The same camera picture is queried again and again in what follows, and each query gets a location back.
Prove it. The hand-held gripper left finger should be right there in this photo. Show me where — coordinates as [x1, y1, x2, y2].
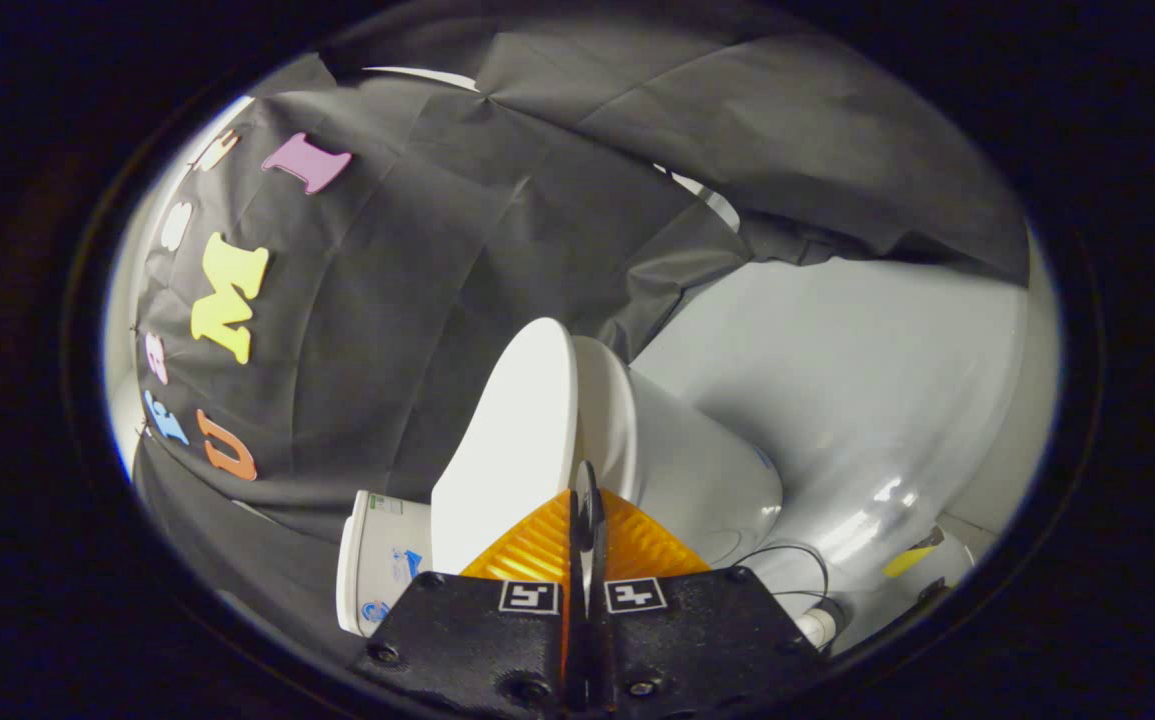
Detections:
[352, 488, 580, 716]

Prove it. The yellow and black object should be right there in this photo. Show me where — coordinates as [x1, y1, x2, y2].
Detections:
[882, 528, 946, 579]

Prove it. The black backdrop cloth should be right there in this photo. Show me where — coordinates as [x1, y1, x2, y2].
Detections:
[132, 0, 1033, 641]

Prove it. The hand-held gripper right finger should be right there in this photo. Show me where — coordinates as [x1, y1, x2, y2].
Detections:
[577, 460, 828, 716]

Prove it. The thin black cable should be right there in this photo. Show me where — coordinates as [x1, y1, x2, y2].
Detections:
[732, 543, 835, 606]

